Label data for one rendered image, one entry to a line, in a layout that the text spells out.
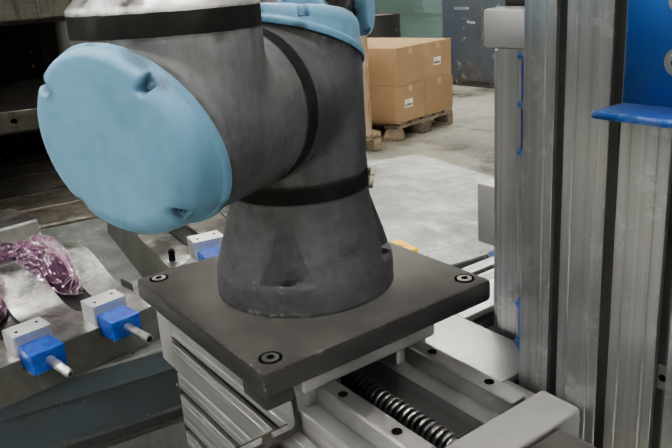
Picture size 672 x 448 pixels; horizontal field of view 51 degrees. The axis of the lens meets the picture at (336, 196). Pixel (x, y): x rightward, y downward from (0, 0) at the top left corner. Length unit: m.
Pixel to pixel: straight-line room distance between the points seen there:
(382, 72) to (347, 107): 5.22
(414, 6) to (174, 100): 9.30
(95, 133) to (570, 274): 0.36
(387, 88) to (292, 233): 5.22
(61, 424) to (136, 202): 0.74
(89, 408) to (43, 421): 0.06
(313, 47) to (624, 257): 0.27
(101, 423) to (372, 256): 0.67
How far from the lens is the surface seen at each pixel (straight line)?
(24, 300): 1.14
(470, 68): 8.43
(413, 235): 1.39
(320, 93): 0.50
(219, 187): 0.42
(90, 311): 1.04
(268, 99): 0.45
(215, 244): 1.11
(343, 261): 0.55
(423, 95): 6.01
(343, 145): 0.54
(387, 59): 5.71
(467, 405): 0.56
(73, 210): 1.86
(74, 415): 1.13
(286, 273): 0.56
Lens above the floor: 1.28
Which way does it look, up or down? 17 degrees down
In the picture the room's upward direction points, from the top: 4 degrees counter-clockwise
